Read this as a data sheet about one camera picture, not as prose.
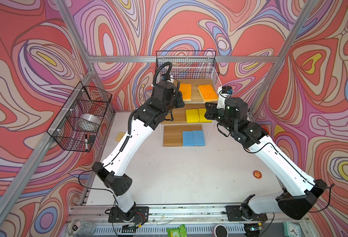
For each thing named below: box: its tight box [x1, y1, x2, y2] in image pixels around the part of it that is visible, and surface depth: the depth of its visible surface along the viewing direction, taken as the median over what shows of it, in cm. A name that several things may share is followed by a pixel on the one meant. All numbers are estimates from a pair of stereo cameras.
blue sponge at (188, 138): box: [182, 130, 194, 147], surface depth 103 cm
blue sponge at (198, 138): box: [192, 130, 206, 147], surface depth 103 cm
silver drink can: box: [67, 219, 97, 237], surface depth 61 cm
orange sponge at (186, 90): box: [178, 82, 192, 102], surface depth 71 cm
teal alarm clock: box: [283, 221, 302, 237], surface depth 69 cm
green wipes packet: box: [166, 224, 188, 237], surface depth 69 cm
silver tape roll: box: [74, 113, 101, 133], surface depth 75 cm
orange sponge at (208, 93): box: [197, 83, 218, 103], surface depth 72 cm
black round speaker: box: [214, 224, 229, 237], surface depth 66 cm
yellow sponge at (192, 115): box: [185, 108, 200, 123], surface depth 82 cm
